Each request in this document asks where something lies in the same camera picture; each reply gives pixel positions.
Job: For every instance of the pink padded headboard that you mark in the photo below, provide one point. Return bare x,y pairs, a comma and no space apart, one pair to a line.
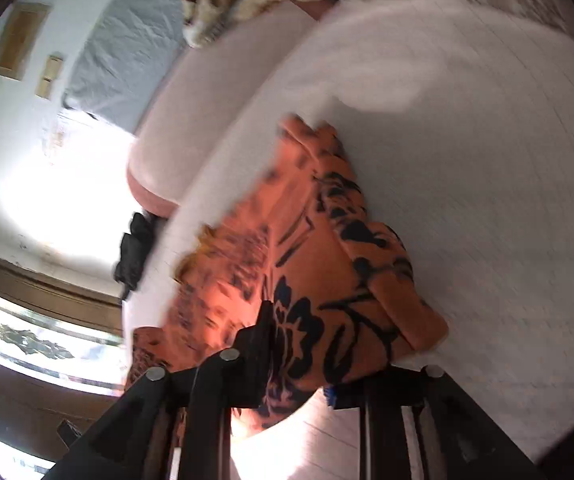
202,96

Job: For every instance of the beige wall switch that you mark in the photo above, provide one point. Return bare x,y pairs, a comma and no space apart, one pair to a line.
48,77

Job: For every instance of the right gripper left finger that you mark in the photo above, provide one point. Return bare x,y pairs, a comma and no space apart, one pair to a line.
134,439

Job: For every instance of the wooden wall frame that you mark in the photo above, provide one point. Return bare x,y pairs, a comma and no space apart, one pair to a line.
18,37

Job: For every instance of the stained glass wooden door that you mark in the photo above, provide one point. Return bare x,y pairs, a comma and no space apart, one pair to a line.
62,357

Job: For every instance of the orange black floral garment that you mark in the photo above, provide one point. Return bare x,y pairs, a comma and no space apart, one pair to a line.
340,284

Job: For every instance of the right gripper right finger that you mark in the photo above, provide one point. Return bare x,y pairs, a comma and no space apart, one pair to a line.
420,424

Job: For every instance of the black garment on bed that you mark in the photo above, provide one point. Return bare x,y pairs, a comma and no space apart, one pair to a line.
135,247

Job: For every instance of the pink quilted mattress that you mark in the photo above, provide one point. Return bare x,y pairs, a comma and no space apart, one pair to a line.
459,121

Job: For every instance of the grey pillow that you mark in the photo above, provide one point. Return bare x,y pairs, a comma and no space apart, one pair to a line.
125,59

